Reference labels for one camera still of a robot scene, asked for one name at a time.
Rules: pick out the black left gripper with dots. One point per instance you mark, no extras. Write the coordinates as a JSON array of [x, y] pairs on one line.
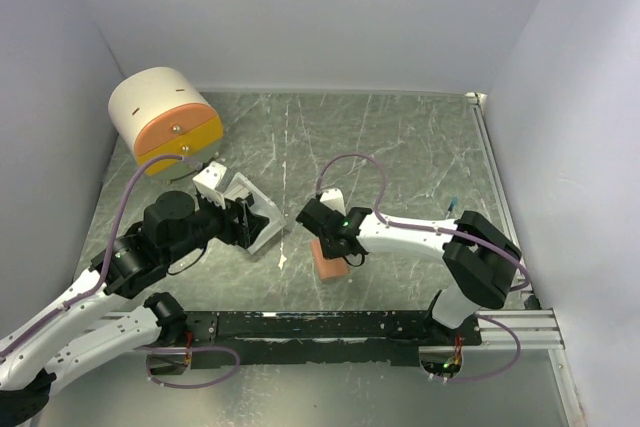
[[233, 230]]

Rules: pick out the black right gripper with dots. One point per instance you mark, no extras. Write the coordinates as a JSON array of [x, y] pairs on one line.
[[328, 252]]

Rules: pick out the pink blue card holder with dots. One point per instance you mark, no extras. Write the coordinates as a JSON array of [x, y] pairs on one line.
[[327, 269]]

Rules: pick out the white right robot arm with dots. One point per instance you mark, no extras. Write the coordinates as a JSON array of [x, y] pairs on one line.
[[480, 259]]

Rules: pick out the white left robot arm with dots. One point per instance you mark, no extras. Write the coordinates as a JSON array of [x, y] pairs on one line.
[[57, 346]]

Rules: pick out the white card tray box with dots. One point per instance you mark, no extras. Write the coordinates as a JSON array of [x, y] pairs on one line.
[[259, 218]]

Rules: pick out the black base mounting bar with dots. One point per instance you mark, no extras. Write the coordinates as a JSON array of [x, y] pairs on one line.
[[320, 337]]

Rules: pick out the blue pen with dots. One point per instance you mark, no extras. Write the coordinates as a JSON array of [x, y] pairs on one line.
[[451, 205]]

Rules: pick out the cream drawer cabinet orange fronts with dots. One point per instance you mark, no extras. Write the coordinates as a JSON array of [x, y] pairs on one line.
[[157, 111]]

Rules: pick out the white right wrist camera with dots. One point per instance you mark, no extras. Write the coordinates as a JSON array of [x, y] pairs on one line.
[[334, 200]]

